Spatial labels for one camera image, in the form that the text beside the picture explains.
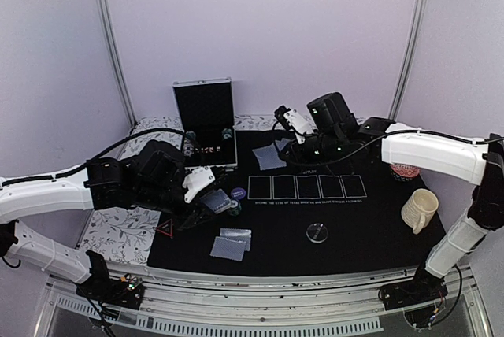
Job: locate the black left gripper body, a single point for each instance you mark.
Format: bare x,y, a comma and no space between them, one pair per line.
150,195

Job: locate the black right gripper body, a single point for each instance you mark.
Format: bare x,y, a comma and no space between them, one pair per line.
330,145

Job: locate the blue patterned card deck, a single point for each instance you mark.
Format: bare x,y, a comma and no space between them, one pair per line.
217,201

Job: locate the green poker chip pile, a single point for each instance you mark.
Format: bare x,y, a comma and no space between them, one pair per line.
234,208

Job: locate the purple small blind button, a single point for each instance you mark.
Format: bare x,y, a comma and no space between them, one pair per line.
238,193

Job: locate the long poker chip stack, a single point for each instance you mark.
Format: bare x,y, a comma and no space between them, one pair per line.
189,144

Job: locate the short poker chip stack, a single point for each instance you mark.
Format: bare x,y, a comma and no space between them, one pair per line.
226,134

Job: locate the clear dealer button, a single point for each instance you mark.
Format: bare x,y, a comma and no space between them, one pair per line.
317,233

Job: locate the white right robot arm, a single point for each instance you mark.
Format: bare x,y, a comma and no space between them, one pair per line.
468,171

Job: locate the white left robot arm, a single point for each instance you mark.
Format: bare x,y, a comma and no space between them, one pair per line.
48,193

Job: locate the red triangle all-in marker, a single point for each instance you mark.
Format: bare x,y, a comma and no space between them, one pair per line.
166,228

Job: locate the red dice row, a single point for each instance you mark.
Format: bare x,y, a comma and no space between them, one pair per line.
208,150

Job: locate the floral white tablecloth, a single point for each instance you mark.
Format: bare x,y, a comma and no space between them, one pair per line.
126,236

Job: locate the red patterned round tin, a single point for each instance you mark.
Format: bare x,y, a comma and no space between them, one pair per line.
404,173

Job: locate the aluminium poker chip case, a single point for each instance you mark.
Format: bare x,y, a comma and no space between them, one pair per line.
206,107

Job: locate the black poker mat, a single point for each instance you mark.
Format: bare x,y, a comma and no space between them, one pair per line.
358,200

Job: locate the cream ribbed mug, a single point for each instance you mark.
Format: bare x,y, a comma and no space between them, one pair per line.
419,209

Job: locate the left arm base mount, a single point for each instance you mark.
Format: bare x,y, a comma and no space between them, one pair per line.
126,292

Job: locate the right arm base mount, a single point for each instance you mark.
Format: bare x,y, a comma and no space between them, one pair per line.
423,287

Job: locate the right aluminium frame post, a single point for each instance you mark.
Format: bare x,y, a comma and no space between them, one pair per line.
419,8

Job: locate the aluminium frame post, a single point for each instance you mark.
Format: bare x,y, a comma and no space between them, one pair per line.
419,8
114,58

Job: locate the left aluminium frame post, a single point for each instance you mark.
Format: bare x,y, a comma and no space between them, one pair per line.
114,58

